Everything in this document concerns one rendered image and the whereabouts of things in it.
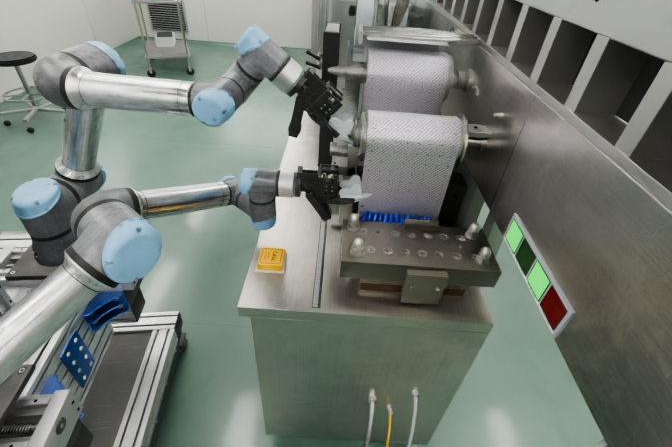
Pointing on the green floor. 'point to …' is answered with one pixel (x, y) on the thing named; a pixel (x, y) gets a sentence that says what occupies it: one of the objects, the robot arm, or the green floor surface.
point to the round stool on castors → (24, 84)
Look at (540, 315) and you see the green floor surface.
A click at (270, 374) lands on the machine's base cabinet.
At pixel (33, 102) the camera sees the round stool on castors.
